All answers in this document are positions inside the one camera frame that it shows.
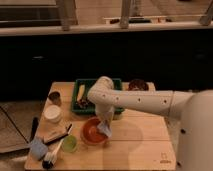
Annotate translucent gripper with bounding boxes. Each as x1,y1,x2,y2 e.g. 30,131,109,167
95,105,115,125

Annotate light blue towel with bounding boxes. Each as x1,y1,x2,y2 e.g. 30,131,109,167
97,122,112,137

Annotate red orange bowl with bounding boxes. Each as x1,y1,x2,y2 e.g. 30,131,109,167
80,117,108,145

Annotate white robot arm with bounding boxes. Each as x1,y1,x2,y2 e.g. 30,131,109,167
87,76,213,171

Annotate dark red bowl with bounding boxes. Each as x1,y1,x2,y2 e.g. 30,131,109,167
128,79,149,91

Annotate dark grape bunch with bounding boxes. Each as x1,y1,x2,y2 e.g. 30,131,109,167
77,98,89,109

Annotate green plastic tray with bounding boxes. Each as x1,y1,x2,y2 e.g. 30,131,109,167
70,78,126,120

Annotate yellow corn cob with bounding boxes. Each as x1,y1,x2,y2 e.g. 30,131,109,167
76,84,85,101

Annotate green plastic cup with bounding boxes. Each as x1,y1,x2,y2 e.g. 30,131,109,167
61,135,77,153

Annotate metal cup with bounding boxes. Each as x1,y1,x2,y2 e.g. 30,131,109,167
48,91,62,106

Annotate white round container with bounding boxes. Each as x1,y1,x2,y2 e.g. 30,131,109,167
44,105,62,123

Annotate black flat tool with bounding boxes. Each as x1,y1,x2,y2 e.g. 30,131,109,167
30,117,38,141

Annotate blue sponge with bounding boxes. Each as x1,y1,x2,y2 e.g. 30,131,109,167
29,138,48,160

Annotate white dish brush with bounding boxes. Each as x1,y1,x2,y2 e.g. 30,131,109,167
42,140,63,169

